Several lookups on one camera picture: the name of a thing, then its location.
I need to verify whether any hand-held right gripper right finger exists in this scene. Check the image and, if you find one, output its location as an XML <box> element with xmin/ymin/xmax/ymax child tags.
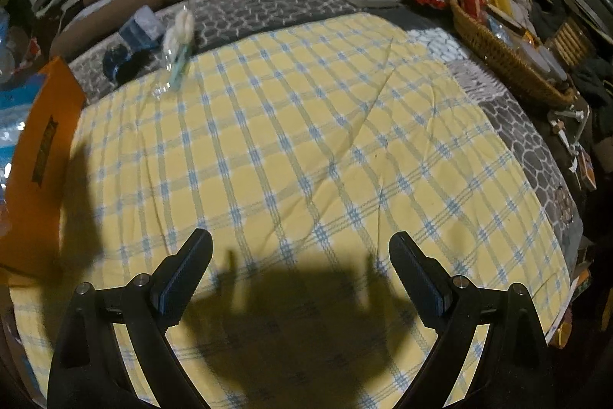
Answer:
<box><xmin>389</xmin><ymin>233</ymin><xmax>549</xmax><ymax>409</ymax></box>

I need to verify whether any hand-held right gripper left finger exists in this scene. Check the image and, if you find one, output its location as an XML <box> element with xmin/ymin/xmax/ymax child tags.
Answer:
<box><xmin>48</xmin><ymin>228</ymin><xmax>214</xmax><ymax>409</ymax></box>

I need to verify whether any orange cardboard box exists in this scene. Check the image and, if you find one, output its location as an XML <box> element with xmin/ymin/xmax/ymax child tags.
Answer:
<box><xmin>0</xmin><ymin>57</ymin><xmax>87</xmax><ymax>276</ymax></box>

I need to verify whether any round dark compact mirror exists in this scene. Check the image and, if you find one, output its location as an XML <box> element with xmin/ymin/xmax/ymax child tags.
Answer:
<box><xmin>102</xmin><ymin>46</ymin><xmax>129</xmax><ymax>81</ymax></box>

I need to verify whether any clear cotton swab pack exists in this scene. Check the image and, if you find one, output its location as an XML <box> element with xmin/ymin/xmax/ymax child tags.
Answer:
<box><xmin>153</xmin><ymin>5</ymin><xmax>197</xmax><ymax>98</ymax></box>

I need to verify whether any yellow plaid cloth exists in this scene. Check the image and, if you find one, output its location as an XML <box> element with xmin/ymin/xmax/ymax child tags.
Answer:
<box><xmin>10</xmin><ymin>13</ymin><xmax>573</xmax><ymax>409</ymax></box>

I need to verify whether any wicker basket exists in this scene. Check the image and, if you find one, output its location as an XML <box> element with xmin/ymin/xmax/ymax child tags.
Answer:
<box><xmin>449</xmin><ymin>0</ymin><xmax>578</xmax><ymax>108</ymax></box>

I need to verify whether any blue foil packet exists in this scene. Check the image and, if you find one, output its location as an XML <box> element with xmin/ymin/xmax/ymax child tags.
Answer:
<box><xmin>117</xmin><ymin>5</ymin><xmax>164</xmax><ymax>50</ymax></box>

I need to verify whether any printed paper sheet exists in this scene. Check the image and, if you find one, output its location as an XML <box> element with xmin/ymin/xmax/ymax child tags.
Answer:
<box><xmin>72</xmin><ymin>0</ymin><xmax>120</xmax><ymax>24</ymax></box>

